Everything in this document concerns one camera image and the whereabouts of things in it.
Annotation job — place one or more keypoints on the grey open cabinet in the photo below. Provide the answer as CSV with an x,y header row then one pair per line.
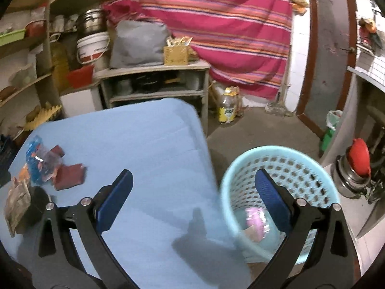
x,y
150,67

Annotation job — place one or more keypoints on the blue crinkled plastic bag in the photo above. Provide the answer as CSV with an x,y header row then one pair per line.
x,y
34,156

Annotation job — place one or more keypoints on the orange hanging rag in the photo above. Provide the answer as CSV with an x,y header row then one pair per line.
x,y
368,30

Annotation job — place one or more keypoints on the yellow woven box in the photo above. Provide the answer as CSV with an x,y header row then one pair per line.
x,y
176,54

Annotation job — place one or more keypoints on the yellow corrugated sheet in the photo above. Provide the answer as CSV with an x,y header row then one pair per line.
x,y
42,116

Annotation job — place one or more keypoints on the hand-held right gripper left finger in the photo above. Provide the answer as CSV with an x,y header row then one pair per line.
x,y
115,198

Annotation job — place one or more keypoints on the brown paper scrap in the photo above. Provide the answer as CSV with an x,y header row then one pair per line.
x,y
251,235

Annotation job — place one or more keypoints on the crumpled brown paper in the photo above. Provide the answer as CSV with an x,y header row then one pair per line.
x,y
16,204

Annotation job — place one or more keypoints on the black pot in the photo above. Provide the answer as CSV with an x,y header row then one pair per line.
x,y
147,82

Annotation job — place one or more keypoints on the red plastic tub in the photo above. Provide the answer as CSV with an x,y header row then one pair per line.
x,y
79,76

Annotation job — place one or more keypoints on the red lid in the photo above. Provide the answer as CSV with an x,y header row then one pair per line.
x,y
359,156

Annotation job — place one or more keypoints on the small dark red packet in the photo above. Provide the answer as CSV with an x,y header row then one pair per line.
x,y
57,151

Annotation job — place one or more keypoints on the grey pillow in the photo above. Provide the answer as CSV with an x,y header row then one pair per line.
x,y
138,45

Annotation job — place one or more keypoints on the green plastic tray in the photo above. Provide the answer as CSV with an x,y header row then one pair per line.
x,y
12,37

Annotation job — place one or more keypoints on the yellow oil jug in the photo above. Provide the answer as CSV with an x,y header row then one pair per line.
x,y
60,63

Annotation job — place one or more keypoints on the green bottle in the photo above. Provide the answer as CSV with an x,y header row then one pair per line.
x,y
327,141

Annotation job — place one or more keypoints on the large dark red packet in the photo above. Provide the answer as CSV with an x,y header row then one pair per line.
x,y
69,176

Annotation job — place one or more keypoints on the light blue perforated basket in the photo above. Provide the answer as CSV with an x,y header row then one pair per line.
x,y
240,168

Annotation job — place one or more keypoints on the white plastic bag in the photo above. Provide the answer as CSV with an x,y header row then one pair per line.
x,y
334,119

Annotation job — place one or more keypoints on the steel pot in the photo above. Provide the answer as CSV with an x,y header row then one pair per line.
x,y
91,21

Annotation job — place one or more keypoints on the red plastic basket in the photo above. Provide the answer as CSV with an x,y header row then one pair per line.
x,y
36,27

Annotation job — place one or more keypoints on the white plastic bucket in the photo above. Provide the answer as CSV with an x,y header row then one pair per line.
x,y
91,46

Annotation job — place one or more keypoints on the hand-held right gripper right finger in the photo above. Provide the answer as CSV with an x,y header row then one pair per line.
x,y
270,198

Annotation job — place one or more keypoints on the yellow hanging rag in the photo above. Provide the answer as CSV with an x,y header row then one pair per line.
x,y
298,1

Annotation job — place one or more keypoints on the red striped blanket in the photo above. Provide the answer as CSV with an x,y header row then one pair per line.
x,y
225,21

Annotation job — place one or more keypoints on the white low cabinet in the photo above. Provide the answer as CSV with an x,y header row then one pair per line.
x,y
81,102

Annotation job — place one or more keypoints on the clear bottle yellow label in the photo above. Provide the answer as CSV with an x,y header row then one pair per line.
x,y
227,108

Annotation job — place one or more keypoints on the pink wrapper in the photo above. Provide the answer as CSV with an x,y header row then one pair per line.
x,y
255,219

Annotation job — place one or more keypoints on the wooden shelf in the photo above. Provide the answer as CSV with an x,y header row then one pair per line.
x,y
42,51

